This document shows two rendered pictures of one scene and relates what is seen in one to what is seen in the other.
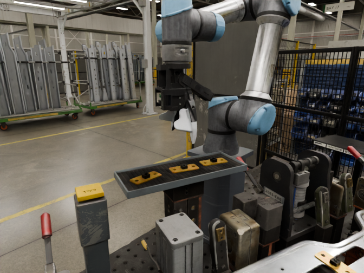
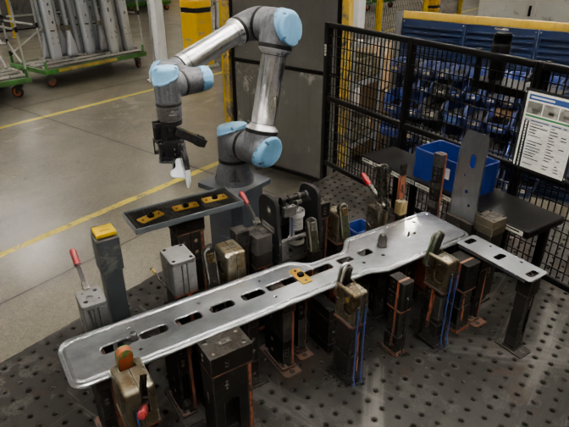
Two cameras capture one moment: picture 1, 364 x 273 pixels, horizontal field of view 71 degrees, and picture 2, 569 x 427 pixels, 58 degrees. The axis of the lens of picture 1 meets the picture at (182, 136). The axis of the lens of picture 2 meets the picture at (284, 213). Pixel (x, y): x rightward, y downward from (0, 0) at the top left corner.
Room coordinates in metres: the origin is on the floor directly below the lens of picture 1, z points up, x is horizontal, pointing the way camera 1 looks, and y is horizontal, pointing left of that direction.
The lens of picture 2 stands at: (-0.83, -0.19, 1.92)
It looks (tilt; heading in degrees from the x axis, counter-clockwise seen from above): 27 degrees down; 355
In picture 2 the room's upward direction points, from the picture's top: straight up
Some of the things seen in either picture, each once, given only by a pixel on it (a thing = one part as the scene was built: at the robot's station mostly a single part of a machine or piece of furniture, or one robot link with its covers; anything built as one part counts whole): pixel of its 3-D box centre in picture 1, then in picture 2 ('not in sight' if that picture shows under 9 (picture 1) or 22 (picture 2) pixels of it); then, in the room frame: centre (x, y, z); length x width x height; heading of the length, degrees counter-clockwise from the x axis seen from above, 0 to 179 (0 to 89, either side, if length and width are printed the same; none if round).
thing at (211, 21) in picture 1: (199, 27); (190, 79); (0.77, -0.05, 1.55); 0.11 x 0.11 x 0.08; 43
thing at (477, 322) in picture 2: not in sight; (475, 285); (0.61, -1.00, 0.84); 0.11 x 0.06 x 0.29; 28
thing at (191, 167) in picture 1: (183, 167); (185, 205); (0.69, -0.01, 1.17); 0.08 x 0.04 x 0.01; 113
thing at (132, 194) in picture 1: (182, 170); (184, 208); (0.69, 0.00, 1.16); 0.37 x 0.14 x 0.02; 118
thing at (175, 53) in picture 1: (177, 54); (169, 113); (0.68, 0.01, 1.48); 0.08 x 0.08 x 0.05
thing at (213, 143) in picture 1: (221, 139); (234, 168); (1.03, -0.17, 1.15); 0.15 x 0.15 x 0.10
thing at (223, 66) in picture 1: (225, 99); (283, 72); (3.37, -0.57, 1.00); 1.34 x 0.14 x 2.00; 47
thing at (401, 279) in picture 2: not in sight; (398, 315); (0.47, -0.68, 0.84); 0.11 x 0.08 x 0.29; 28
